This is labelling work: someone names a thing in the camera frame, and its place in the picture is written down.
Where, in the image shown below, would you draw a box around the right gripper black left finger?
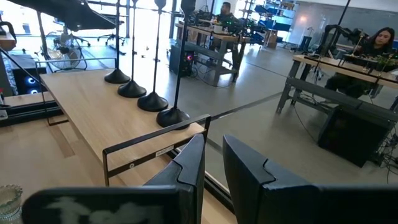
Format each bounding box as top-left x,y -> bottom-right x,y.
21,133 -> 206,224

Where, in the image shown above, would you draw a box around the black metal candlestick holder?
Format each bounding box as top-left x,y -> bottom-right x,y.
156,0 -> 197,129
117,0 -> 147,99
137,0 -> 169,113
104,0 -> 131,84

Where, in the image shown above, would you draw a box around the person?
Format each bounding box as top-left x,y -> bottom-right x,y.
325,26 -> 398,99
214,1 -> 242,35

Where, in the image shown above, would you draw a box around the wooden shelf riser black frame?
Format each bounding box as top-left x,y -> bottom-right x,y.
34,57 -> 212,187

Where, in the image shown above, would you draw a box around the white floor fan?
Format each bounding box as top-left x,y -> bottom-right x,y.
46,30 -> 88,73

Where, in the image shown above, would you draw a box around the blue storage shelves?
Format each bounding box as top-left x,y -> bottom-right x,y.
254,0 -> 295,44

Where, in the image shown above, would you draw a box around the wooden workbench grey legs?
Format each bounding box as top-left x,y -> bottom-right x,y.
275,54 -> 398,125
175,23 -> 251,85

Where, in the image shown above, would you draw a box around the black computer with blue lights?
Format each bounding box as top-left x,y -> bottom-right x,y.
11,67 -> 47,96

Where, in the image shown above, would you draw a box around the black equipment case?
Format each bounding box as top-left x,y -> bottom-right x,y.
317,104 -> 396,168

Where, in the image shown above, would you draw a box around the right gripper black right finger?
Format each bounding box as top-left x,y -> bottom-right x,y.
222,134 -> 398,224

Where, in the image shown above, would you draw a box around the clear ribbed glass candle holder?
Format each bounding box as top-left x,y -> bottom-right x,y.
0,184 -> 24,224

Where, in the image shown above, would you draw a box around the black office chair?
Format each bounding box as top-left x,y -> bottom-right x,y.
96,18 -> 126,47

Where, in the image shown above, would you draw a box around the black computer tower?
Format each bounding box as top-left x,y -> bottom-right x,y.
169,43 -> 195,78

